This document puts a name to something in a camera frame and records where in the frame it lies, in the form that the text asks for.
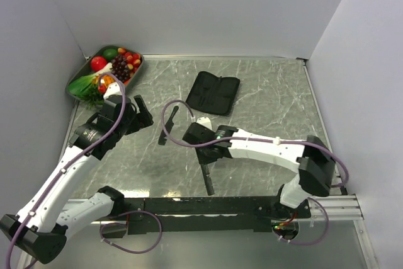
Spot black zipper tool case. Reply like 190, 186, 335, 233
186, 71, 241, 116

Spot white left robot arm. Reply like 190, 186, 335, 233
1, 94, 154, 264

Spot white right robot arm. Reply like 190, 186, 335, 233
183, 122, 336, 218

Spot orange pineapple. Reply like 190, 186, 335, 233
81, 75, 115, 108

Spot green bok choy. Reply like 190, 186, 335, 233
67, 62, 112, 99

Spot dark purple grapes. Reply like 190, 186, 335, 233
111, 55, 134, 83

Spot red yellow cherries bunch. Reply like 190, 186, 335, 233
117, 47, 142, 69

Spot grey fruit tray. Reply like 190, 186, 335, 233
66, 45, 144, 105

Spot red apple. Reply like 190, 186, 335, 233
90, 56, 108, 72

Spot green lime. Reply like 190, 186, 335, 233
102, 48, 118, 62

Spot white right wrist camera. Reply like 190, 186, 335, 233
196, 117, 212, 130

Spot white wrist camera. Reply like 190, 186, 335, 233
103, 82, 122, 100
196, 117, 212, 130

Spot black handled razor comb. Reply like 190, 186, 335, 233
158, 105, 179, 146

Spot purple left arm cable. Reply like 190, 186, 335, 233
5, 72, 127, 269

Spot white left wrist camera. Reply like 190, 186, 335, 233
103, 82, 122, 100

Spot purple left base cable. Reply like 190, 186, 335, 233
99, 209, 163, 255

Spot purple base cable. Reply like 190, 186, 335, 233
272, 196, 330, 246
99, 209, 163, 255

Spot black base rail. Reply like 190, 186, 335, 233
86, 195, 312, 236

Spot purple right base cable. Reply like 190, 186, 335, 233
272, 196, 330, 246

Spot aluminium frame rail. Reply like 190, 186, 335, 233
309, 195, 364, 221

